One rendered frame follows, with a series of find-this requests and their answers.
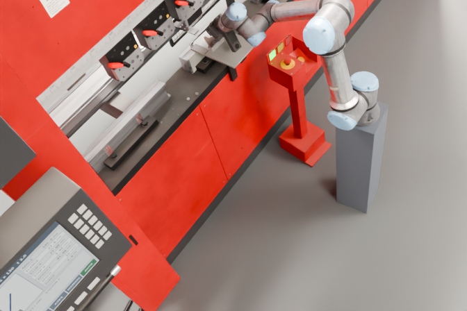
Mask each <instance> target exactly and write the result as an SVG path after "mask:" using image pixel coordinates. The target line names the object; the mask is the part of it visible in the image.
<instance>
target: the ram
mask: <svg viewBox="0 0 467 311"><path fill-rule="evenodd" d="M144 1H145V0H69V4H67V5H66V6H65V7H64V8H63V9H62V10H60V11H59V12H58V13H57V14H55V15H54V16H53V17H52V18H51V17H50V16H49V14H48V12H47V11H46V9H45V8H44V6H43V5H42V3H41V1H40V0H0V54H1V56H2V57H3V58H4V60H5V61H6V62H7V63H8V64H9V65H10V67H11V68H12V69H13V71H14V72H15V73H16V75H18V76H19V78H20V79H21V80H22V82H23V83H24V84H25V86H27V88H28V89H29V90H30V92H31V93H32V94H33V96H34V97H35V98H38V97H39V96H40V95H41V94H42V93H43V92H44V91H45V90H46V89H48V88H49V87H50V86H51V85H52V84H53V83H55V82H56V81H57V80H58V79H59V78H60V77H61V76H62V75H63V74H64V73H65V72H66V71H67V70H68V69H70V68H71V67H72V66H73V65H74V64H75V63H77V62H78V61H79V60H80V59H81V58H82V57H84V55H85V54H86V53H87V52H89V50H91V49H92V48H93V47H94V46H95V45H96V44H98V43H99V42H100V41H101V40H102V39H103V38H104V37H106V36H107V35H108V34H109V33H110V32H111V31H112V30H113V29H114V28H115V27H116V26H117V25H118V24H120V23H121V22H122V21H123V20H124V19H125V18H127V17H128V16H129V15H130V14H131V13H132V12H133V11H134V10H135V9H136V8H137V7H138V6H139V5H141V4H142V3H143V2H144ZM162 1H163V0H155V1H154V2H153V3H152V4H151V5H150V6H148V7H147V8H146V9H145V10H144V11H143V12H142V13H140V14H139V15H138V16H137V17H136V18H135V19H134V20H133V21H132V22H131V23H130V24H129V25H128V26H127V27H126V28H124V29H123V30H122V31H121V32H120V33H119V34H118V35H116V36H115V37H114V38H113V39H112V40H111V41H110V42H109V43H108V44H107V45H106V46H105V47H104V48H103V49H102V50H100V51H99V52H98V53H97V54H96V55H95V56H94V57H92V58H91V59H90V60H89V61H88V62H87V63H86V64H85V65H84V66H82V68H80V70H78V71H77V72H76V73H75V74H74V75H73V76H72V77H71V78H70V79H68V80H67V81H66V82H65V83H64V84H63V85H62V86H61V87H59V88H58V89H57V90H56V91H55V92H54V93H53V94H52V95H51V96H50V97H49V98H48V99H47V100H46V101H44V102H43V103H42V104H41V105H42V107H43V108H44V109H46V108H47V107H48V106H50V105H51V104H52V103H53V102H54V101H55V100H56V99H57V98H58V97H59V96H60V95H61V94H62V93H63V92H64V91H65V90H67V89H68V88H69V87H70V86H71V85H72V84H73V83H74V82H75V81H77V80H78V79H79V78H80V77H81V76H82V75H83V74H84V73H86V72H87V71H88V70H89V68H91V66H93V65H94V64H95V63H96V62H97V61H98V60H99V59H100V58H101V57H102V56H104V55H105V54H106V53H107V52H108V51H109V50H110V49H111V48H113V47H114V46H115V45H116V44H117V43H118V42H119V41H120V40H121V39H122V38H123V37H124V36H125V35H126V34H127V33H128V32H129V31H131V30H132V29H133V28H134V27H135V26H136V25H137V24H138V23H140V22H141V21H142V20H143V19H144V18H145V17H146V16H147V15H148V14H149V13H150V12H151V11H152V10H153V9H155V7H156V6H158V5H159V4H160V3H161V2H162Z"/></svg>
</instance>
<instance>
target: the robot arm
mask: <svg viewBox="0 0 467 311"><path fill-rule="evenodd" d="M246 14H247V10H246V8H245V6H244V5H243V4H242V3H239V2H235V3H232V4H231V5H230V6H229V7H228V8H227V9H226V10H225V12H224V13H223V14H222V15H221V14H219V15H218V16H217V17H216V18H215V19H214V20H213V21H212V22H210V24H209V25H208V26H207V27H206V29H205V31H206V32H207V33H208V34H209V35H210V36H212V37H206V36H204V39H205V41H206V43H207V44H208V48H212V47H213V46H214V45H215V44H216V43H217V42H219V41H220V40H221V39H222V38H223V37H224V38H225V40H226V41H227V43H228V45H229V47H230V49H231V51H232V52H237V50H239V49H240V48H241V44H240V42H239V40H238V38H237V37H236V34H235V33H234V30H233V29H235V30H236V31H237V32H238V33H239V34H240V35H241V36H242V37H243V38H244V39H245V40H246V42H249V43H250V44H251V45H252V46H253V47H257V46H258V45H259V44H260V43H261V42H262V41H263V40H264V39H265V37H266V34H265V30H266V29H267V28H268V27H269V26H270V25H271V23H273V22H289V21H298V20H308V19H310V21H309V22H308V24H307V25H306V27H305V28H304V31H303V40H304V43H305V45H306V46H307V47H309V50H310V51H312V52H314V53H315V54H317V55H318V56H320V59H321V61H322V66H323V69H324V71H325V76H326V79H327V83H328V86H329V90H330V92H331V97H330V99H329V104H330V107H331V110H330V111H329V112H328V115H327V118H328V120H329V121H330V122H331V123H332V124H333V125H335V126H336V127H337V128H340V129H343V130H346V131H348V130H351V129H353V128H354V127H355V126H369V125H372V124H374V123H375V122H376V121H377V120H378V119H379V114H380V109H379V105H378V103H377V93H378V87H379V83H378V79H377V77H376V76H375V75H374V74H372V73H370V72H357V73H355V74H353V75H352V76H351V77H350V75H349V71H348V68H347V63H346V60H345V54H344V51H343V49H344V47H345V45H346V41H345V36H344V32H345V30H346V29H347V27H348V26H349V25H350V24H351V23H352V20H353V19H354V6H353V3H352V2H351V1H350V0H301V1H291V2H286V3H279V2H278V1H275V0H269V1H268V2H267V3H265V4H264V5H263V7H262V9H260V10H259V11H258V12H257V13H256V14H255V16H253V18H252V19H250V18H249V17H248V16H247V15H246Z"/></svg>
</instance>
